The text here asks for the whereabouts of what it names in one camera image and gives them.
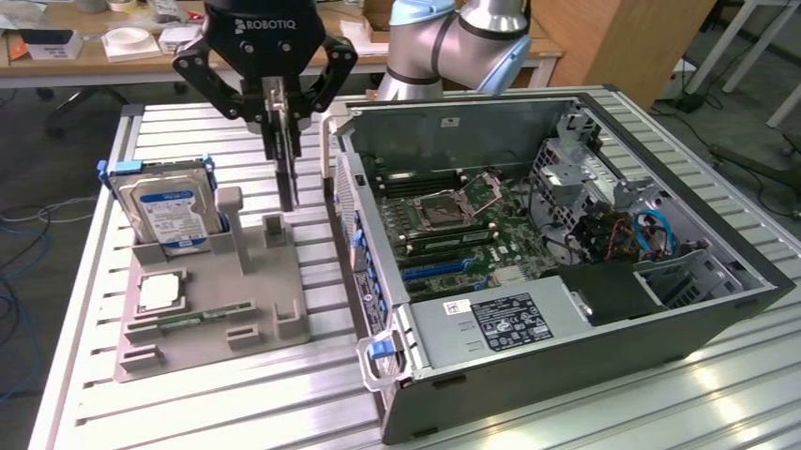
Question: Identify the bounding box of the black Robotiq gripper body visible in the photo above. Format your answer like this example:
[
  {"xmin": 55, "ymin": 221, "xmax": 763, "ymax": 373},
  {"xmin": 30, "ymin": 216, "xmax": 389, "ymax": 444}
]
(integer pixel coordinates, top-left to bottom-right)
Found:
[{"xmin": 199, "ymin": 0, "xmax": 329, "ymax": 81}]

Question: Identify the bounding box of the white paper sheet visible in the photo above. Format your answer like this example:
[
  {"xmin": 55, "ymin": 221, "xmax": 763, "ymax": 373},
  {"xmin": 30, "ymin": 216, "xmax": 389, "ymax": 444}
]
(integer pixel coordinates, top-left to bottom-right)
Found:
[{"xmin": 350, "ymin": 35, "xmax": 391, "ymax": 58}]

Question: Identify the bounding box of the small white box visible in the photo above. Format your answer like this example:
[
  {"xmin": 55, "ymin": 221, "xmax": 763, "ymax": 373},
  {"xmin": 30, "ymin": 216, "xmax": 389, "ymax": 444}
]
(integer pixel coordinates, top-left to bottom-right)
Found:
[{"xmin": 156, "ymin": 26, "xmax": 209, "ymax": 53}]

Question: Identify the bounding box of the brown cardboard box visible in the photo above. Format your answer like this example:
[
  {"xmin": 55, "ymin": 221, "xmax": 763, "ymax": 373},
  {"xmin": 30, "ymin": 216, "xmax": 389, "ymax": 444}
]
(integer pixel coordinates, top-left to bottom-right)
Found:
[{"xmin": 361, "ymin": 0, "xmax": 394, "ymax": 46}]

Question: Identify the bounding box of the white tape roll box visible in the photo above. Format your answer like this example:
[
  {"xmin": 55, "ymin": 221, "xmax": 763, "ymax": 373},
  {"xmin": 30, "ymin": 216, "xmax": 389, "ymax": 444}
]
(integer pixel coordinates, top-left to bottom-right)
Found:
[{"xmin": 102, "ymin": 26, "xmax": 164, "ymax": 64}]

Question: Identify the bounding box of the black chair base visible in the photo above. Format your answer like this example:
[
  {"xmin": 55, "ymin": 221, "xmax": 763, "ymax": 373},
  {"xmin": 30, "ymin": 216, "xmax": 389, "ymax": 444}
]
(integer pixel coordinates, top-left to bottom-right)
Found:
[{"xmin": 34, "ymin": 86, "xmax": 131, "ymax": 140}]

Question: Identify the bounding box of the wooden desk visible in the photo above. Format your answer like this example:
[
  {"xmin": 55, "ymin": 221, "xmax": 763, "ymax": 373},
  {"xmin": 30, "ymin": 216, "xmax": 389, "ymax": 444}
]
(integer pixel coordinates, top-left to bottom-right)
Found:
[{"xmin": 0, "ymin": 0, "xmax": 565, "ymax": 90}]

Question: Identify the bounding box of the white box black lid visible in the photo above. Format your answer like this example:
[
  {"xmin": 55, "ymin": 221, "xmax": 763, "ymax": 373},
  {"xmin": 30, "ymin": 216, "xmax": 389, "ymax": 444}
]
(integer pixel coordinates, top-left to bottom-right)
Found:
[{"xmin": 16, "ymin": 28, "xmax": 86, "ymax": 62}]

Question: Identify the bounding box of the hard disk with blue rails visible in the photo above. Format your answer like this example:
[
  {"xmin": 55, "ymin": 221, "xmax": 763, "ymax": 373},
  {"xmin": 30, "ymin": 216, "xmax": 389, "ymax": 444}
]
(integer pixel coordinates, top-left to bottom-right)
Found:
[{"xmin": 96, "ymin": 153, "xmax": 222, "ymax": 258}]

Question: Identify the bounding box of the silver socket cover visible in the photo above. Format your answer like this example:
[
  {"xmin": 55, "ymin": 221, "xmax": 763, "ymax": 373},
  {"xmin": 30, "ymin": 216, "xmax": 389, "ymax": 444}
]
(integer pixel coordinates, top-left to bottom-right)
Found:
[{"xmin": 462, "ymin": 171, "xmax": 508, "ymax": 201}]

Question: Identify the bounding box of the CPU socket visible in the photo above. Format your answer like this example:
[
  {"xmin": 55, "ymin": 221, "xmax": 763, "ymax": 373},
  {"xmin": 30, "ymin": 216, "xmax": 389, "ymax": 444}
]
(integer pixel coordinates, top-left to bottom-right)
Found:
[{"xmin": 415, "ymin": 190, "xmax": 477, "ymax": 231}]

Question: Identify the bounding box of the metal disk bay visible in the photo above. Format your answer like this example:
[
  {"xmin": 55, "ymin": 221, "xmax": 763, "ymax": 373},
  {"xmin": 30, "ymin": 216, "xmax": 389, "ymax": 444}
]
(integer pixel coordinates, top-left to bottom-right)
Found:
[
  {"xmin": 530, "ymin": 135, "xmax": 658, "ymax": 226},
  {"xmin": 630, "ymin": 243, "xmax": 752, "ymax": 310}
]

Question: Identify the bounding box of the green Dell motherboard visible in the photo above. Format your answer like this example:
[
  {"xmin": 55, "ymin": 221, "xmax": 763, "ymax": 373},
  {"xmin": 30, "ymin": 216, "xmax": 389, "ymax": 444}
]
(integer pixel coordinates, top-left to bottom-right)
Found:
[{"xmin": 369, "ymin": 158, "xmax": 550, "ymax": 305}]

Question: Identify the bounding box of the grey plastic parts rack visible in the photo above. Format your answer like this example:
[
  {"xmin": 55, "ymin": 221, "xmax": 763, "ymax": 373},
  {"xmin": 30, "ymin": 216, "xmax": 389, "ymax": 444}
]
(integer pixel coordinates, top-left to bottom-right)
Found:
[{"xmin": 111, "ymin": 185, "xmax": 313, "ymax": 385}]

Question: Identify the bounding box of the blue expansion slot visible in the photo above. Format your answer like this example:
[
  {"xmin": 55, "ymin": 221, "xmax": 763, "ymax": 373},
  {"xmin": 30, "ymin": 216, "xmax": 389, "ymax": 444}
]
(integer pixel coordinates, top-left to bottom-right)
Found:
[{"xmin": 401, "ymin": 260, "xmax": 474, "ymax": 282}]

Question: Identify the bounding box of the silver CPU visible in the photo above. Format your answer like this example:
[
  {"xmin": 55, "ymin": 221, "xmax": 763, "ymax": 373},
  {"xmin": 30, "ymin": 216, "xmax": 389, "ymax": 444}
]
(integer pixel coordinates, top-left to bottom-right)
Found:
[{"xmin": 136, "ymin": 275, "xmax": 189, "ymax": 311}]

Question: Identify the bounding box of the wooden cabinet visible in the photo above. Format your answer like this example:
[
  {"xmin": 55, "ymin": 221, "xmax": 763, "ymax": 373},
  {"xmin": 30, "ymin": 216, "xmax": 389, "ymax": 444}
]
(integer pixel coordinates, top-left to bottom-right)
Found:
[{"xmin": 549, "ymin": 0, "xmax": 720, "ymax": 102}]

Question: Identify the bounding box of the green RAM stick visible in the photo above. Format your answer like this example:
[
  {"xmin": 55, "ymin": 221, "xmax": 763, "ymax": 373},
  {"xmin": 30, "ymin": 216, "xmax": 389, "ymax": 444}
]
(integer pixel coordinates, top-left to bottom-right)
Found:
[{"xmin": 155, "ymin": 307, "xmax": 233, "ymax": 329}]

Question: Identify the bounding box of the silver chipset heatsink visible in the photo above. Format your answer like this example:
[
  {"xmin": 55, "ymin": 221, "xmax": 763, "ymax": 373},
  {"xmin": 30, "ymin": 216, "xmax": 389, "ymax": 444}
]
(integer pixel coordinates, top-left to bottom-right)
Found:
[{"xmin": 498, "ymin": 267, "xmax": 534, "ymax": 288}]

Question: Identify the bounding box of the black power adapter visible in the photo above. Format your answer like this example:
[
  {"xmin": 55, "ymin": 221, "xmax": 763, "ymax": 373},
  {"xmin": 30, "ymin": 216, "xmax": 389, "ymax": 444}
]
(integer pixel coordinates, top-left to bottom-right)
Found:
[{"xmin": 670, "ymin": 92, "xmax": 708, "ymax": 114}]

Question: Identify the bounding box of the grey power supply unit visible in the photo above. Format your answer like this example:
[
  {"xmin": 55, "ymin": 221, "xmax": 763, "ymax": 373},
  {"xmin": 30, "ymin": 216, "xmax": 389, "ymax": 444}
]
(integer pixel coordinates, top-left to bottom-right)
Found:
[{"xmin": 410, "ymin": 275, "xmax": 594, "ymax": 371}]

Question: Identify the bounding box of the black plastic shroud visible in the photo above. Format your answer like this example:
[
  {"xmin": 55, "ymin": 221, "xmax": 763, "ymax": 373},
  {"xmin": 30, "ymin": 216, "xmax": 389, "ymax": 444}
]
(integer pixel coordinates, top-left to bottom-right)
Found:
[{"xmin": 558, "ymin": 261, "xmax": 666, "ymax": 328}]

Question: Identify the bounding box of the black floor stand base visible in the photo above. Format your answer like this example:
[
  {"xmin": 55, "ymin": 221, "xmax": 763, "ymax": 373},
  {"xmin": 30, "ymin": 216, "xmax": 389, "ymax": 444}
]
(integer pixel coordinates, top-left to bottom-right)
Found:
[{"xmin": 706, "ymin": 140, "xmax": 801, "ymax": 182}]

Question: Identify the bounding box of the black open PC case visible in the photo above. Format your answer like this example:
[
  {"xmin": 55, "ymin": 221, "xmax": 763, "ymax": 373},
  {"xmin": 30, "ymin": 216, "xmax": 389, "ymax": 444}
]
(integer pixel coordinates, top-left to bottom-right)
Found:
[{"xmin": 318, "ymin": 91, "xmax": 797, "ymax": 446}]

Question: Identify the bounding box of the red yellow wire bundle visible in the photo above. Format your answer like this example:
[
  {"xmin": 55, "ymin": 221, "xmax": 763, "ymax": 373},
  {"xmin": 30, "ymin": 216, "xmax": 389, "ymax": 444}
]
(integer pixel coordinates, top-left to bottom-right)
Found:
[{"xmin": 597, "ymin": 213, "xmax": 634, "ymax": 262}]

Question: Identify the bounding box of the blue flat wire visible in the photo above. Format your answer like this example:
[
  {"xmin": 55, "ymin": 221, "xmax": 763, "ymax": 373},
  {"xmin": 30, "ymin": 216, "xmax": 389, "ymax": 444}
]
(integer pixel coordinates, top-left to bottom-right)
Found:
[{"xmin": 630, "ymin": 209, "xmax": 678, "ymax": 258}]

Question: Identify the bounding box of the white table frame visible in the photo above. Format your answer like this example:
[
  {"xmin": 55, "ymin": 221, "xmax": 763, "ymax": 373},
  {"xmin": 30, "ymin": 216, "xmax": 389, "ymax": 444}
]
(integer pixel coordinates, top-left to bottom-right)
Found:
[{"xmin": 685, "ymin": 0, "xmax": 801, "ymax": 128}]

